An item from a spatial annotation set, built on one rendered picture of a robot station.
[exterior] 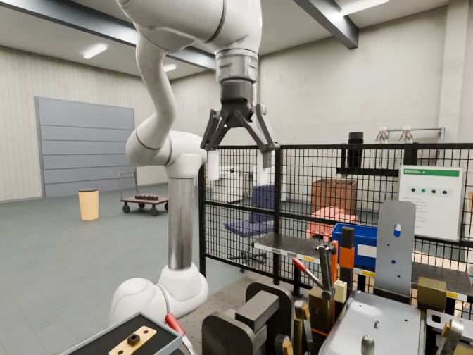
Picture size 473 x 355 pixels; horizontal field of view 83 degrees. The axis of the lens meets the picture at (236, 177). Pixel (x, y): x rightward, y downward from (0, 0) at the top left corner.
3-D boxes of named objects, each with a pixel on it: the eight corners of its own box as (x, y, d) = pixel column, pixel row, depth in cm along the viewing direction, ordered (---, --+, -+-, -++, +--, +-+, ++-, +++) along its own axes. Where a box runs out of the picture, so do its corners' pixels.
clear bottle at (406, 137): (412, 170, 122) (414, 125, 119) (395, 169, 125) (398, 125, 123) (412, 168, 127) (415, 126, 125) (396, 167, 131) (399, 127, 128)
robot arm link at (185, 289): (149, 313, 113) (193, 296, 128) (167, 334, 101) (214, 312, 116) (150, 130, 105) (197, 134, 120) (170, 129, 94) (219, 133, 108)
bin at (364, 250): (411, 275, 105) (413, 243, 103) (329, 260, 119) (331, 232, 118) (407, 260, 119) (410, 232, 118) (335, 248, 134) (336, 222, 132)
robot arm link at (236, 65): (241, 45, 51) (241, 77, 52) (265, 58, 58) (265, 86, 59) (206, 55, 56) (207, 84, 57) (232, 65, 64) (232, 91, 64)
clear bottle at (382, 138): (386, 168, 127) (389, 126, 125) (371, 167, 131) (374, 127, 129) (388, 167, 133) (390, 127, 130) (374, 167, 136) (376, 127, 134)
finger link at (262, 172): (265, 151, 57) (267, 151, 56) (264, 184, 58) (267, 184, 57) (257, 151, 54) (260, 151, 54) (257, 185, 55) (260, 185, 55)
